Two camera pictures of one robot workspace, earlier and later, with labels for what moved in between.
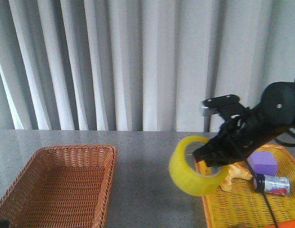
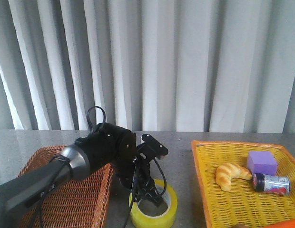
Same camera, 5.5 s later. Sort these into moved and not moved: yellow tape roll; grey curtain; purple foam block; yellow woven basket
Moved: yellow tape roll
Not moved: grey curtain; purple foam block; yellow woven basket
